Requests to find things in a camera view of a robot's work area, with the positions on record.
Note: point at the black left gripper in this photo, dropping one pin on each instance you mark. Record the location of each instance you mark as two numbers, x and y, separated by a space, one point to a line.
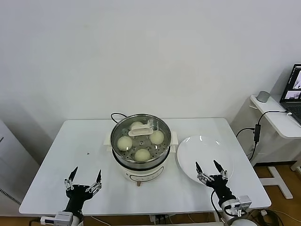
76 196

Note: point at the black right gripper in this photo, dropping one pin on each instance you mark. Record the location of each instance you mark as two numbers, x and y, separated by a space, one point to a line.
221 188

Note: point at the white steamed baozi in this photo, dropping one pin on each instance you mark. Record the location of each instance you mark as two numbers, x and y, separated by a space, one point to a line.
142 155
124 143
136 124
156 137

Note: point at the round glass pot lid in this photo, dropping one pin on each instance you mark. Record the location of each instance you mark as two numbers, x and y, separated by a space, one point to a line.
141 130

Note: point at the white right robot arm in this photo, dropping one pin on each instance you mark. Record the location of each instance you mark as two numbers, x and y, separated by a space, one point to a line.
235 216

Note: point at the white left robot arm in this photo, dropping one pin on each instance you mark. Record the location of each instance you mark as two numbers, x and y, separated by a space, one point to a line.
75 219

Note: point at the perforated steel steamer basket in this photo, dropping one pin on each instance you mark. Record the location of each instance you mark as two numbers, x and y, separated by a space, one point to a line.
141 162

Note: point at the round white plate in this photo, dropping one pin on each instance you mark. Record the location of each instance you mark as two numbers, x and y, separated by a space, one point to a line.
190 155

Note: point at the white electric cooking pot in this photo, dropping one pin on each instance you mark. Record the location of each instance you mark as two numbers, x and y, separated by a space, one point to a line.
141 175

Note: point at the white power strip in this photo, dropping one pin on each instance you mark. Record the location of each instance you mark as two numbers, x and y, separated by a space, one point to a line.
156 218

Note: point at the white floor appliance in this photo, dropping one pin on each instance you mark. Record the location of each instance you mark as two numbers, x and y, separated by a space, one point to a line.
14 164

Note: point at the white side desk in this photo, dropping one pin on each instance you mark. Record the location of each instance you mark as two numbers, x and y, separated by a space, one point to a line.
275 120

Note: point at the dark open laptop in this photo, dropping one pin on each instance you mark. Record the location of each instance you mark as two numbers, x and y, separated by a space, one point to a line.
292 82

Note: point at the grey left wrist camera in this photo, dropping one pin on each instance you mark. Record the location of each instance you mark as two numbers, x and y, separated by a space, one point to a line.
63 217

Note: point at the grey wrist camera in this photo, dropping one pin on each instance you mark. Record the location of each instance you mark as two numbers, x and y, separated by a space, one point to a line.
63 217
243 203

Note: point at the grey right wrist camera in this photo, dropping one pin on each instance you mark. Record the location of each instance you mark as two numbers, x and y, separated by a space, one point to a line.
243 203

